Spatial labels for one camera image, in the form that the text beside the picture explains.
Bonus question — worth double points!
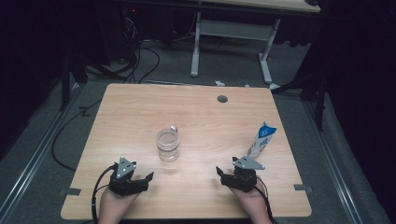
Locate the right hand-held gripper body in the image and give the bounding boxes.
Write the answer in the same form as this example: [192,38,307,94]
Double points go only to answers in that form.
[220,155,266,193]

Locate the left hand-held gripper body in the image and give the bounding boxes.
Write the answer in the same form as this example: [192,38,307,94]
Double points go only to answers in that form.
[107,157,149,197]

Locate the white and blue pouch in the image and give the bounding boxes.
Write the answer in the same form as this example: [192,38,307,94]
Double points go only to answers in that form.
[247,121,277,160]

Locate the clear jar with beige rim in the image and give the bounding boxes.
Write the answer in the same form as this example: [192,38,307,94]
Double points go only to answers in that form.
[155,124,181,163]

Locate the person's left hand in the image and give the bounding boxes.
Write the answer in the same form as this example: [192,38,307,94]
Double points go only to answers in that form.
[100,186,142,217]

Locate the person's right hand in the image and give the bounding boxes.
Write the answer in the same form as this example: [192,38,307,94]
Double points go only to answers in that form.
[228,180,266,217]

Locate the grey tape piece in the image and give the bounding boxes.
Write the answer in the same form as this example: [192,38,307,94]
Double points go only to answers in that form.
[64,187,82,197]
[293,183,313,192]

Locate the black metal stand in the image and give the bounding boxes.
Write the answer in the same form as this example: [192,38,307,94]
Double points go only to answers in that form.
[273,70,328,133]
[59,55,89,112]

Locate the white-framed desk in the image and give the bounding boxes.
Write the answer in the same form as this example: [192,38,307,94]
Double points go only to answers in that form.
[190,0,322,91]

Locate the left hand-held gripper cable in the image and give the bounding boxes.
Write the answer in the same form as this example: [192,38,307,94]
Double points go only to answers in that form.
[91,163,118,224]

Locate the hand-held gripper cable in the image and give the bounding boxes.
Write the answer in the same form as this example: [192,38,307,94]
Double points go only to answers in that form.
[91,163,118,224]
[255,175,277,224]

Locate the right hand-held gripper cable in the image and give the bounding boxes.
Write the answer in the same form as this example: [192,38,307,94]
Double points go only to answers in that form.
[255,175,277,224]

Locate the black floor cable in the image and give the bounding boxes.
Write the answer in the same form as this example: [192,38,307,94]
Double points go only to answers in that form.
[50,98,104,173]

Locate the metal floor rail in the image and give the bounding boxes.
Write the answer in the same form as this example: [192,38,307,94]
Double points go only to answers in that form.
[0,83,84,219]
[302,98,364,224]

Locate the black cable bundle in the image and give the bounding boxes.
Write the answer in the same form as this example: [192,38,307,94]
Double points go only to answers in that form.
[120,17,162,84]

